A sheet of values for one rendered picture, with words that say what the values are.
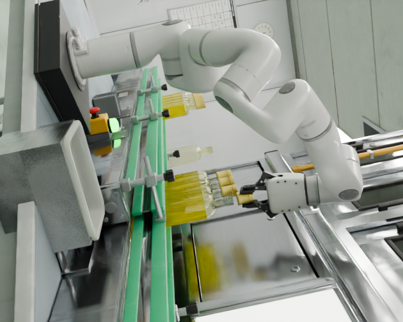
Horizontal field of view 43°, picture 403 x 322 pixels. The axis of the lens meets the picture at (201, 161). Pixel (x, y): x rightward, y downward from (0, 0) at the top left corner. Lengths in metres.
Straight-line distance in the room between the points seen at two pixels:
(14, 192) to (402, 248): 0.94
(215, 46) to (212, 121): 6.25
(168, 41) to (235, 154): 6.30
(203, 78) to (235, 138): 6.27
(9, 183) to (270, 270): 0.64
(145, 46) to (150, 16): 5.79
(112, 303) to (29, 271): 0.15
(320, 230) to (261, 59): 0.54
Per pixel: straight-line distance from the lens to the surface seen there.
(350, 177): 1.22
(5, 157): 1.02
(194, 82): 1.26
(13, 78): 1.34
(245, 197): 1.37
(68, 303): 1.01
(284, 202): 1.36
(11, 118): 1.26
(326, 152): 1.19
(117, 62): 1.34
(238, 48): 1.14
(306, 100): 1.10
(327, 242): 1.38
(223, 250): 1.41
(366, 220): 1.52
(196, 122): 7.38
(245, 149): 7.58
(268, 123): 1.08
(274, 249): 1.37
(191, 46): 1.22
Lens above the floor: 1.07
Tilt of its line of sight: 1 degrees up
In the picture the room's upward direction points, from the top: 78 degrees clockwise
